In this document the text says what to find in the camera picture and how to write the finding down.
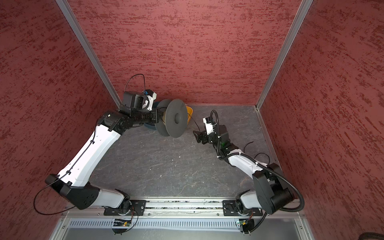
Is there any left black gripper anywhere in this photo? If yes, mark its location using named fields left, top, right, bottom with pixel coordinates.
left=131, top=107, right=163, bottom=124

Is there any grey cable spool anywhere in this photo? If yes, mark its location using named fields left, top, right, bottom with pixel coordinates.
left=155, top=99, right=188, bottom=138

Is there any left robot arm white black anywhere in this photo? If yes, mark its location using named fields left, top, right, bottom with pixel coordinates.
left=46, top=110, right=162, bottom=216

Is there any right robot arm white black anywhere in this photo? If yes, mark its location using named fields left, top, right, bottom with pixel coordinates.
left=193, top=125, right=297, bottom=215

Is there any teal plastic bin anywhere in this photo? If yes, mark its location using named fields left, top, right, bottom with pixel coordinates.
left=144, top=123, right=156, bottom=130

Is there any yellow plastic bin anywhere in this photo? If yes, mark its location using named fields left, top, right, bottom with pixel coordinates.
left=186, top=106, right=193, bottom=124

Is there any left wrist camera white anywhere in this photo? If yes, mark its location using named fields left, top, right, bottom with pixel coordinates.
left=142, top=90, right=157, bottom=111

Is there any black corrugated hose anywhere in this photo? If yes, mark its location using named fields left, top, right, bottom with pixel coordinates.
left=209, top=109, right=305, bottom=213

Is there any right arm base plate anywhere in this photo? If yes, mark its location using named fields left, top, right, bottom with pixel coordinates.
left=222, top=200, right=263, bottom=217

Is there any aluminium front rail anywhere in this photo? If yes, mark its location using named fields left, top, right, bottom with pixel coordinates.
left=62, top=197, right=307, bottom=219

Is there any white vented cable duct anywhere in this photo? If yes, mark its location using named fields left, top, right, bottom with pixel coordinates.
left=68, top=218, right=240, bottom=232

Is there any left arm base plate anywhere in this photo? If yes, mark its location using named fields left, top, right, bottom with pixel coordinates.
left=104, top=200, right=147, bottom=217

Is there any left aluminium corner post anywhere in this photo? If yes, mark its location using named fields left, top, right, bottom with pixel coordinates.
left=56, top=0, right=121, bottom=107

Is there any aluminium corner post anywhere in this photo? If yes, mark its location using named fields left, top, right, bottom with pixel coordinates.
left=256, top=0, right=313, bottom=111
left=56, top=0, right=121, bottom=107

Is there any right aluminium corner post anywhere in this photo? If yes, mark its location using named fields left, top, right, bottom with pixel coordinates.
left=256, top=0, right=313, bottom=111

